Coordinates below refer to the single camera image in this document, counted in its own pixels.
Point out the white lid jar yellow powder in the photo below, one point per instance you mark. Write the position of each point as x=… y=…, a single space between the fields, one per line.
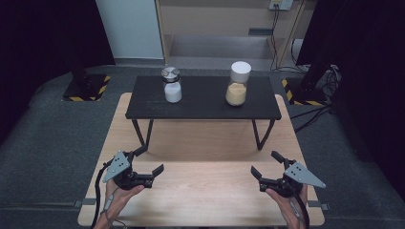
x=236 y=93

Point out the black curtain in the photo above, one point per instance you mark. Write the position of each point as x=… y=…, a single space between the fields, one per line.
x=47 y=47
x=366 y=79

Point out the white power outlet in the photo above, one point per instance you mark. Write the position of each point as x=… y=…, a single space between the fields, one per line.
x=285 y=4

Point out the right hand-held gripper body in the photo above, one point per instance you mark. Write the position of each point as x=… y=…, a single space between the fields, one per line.
x=302 y=176

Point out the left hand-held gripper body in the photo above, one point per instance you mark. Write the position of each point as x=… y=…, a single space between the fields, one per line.
x=119 y=167

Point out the black stand on striped base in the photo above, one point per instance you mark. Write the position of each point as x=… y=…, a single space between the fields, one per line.
x=84 y=84
x=313 y=79

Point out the metal lid jar white powder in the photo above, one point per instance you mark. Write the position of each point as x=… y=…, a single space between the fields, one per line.
x=173 y=92

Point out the grey tape strip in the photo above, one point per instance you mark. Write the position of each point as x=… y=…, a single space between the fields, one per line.
x=318 y=205
x=86 y=202

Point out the dark grey bar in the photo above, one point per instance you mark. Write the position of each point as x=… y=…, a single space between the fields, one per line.
x=260 y=31

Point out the black shelf with metal legs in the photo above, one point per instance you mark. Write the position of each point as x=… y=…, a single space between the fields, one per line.
x=207 y=101

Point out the person's left hand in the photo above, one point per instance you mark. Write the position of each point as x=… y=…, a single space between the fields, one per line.
x=119 y=198

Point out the white panel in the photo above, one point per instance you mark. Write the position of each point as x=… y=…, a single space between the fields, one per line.
x=130 y=28

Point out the person's right hand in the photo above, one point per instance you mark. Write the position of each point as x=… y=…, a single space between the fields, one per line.
x=291 y=206

